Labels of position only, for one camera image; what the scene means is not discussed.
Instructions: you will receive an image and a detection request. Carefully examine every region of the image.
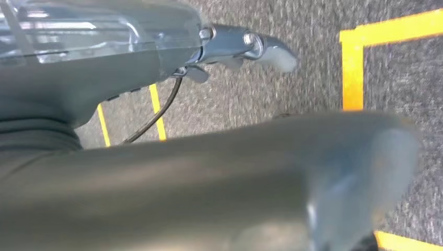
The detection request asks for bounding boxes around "yellow floor tape frame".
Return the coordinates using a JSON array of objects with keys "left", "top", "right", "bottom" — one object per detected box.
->
[{"left": 339, "top": 8, "right": 443, "bottom": 251}]

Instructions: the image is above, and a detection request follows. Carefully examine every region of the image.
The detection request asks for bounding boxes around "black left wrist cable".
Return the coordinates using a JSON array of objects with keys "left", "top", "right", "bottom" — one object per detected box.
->
[{"left": 119, "top": 76, "right": 183, "bottom": 145}]

